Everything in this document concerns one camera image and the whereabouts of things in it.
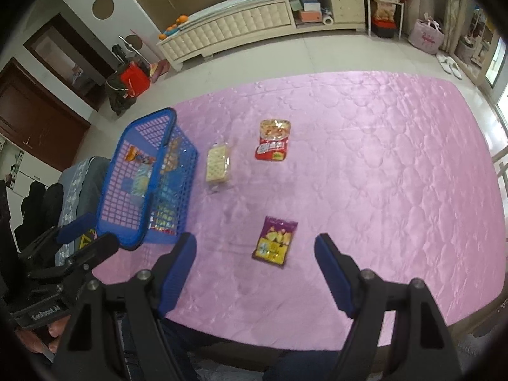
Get orange snack stick pack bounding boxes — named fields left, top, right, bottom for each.
left=124, top=145, right=156, bottom=165

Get clear wafer cracker pack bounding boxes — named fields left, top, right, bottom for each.
left=206, top=144, right=230, bottom=184

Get purple chip packet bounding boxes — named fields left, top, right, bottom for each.
left=252, top=216, right=298, bottom=267

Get red peanut snack bag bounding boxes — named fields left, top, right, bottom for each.
left=255, top=120, right=291, bottom=162

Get red yellow tofu snack pouch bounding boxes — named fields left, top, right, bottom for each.
left=149, top=205, right=177, bottom=235

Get light blue clear snack bag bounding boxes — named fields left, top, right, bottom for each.
left=131, top=164, right=152, bottom=199

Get orange yellow snack pouch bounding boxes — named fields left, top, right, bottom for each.
left=161, top=137, right=182, bottom=174

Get person left hand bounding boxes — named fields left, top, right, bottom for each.
left=15, top=315, right=70, bottom=354

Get blue plastic basket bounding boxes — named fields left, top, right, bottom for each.
left=97, top=108, right=199, bottom=251

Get brown wooden door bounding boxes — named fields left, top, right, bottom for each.
left=0, top=58, right=90, bottom=171

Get dark backpack on floor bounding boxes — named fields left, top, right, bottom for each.
left=104, top=73, right=136, bottom=116

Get red shopping bag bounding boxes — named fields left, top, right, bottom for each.
left=120, top=62, right=151, bottom=98

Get pink quilted tablecloth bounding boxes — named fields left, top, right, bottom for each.
left=169, top=71, right=506, bottom=350

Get oranges on plate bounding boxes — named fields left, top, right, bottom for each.
left=158, top=15, right=189, bottom=40

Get white slippers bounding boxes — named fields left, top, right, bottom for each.
left=436, top=52, right=462, bottom=80

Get pink tote bag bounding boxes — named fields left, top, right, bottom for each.
left=408, top=13, right=444, bottom=55

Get white tv cabinet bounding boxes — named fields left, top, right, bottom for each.
left=157, top=0, right=366, bottom=71

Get patterned curtain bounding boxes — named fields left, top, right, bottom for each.
left=441, top=0, right=467, bottom=53

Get white metal shelf rack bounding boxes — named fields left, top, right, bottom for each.
left=358, top=0, right=408, bottom=40

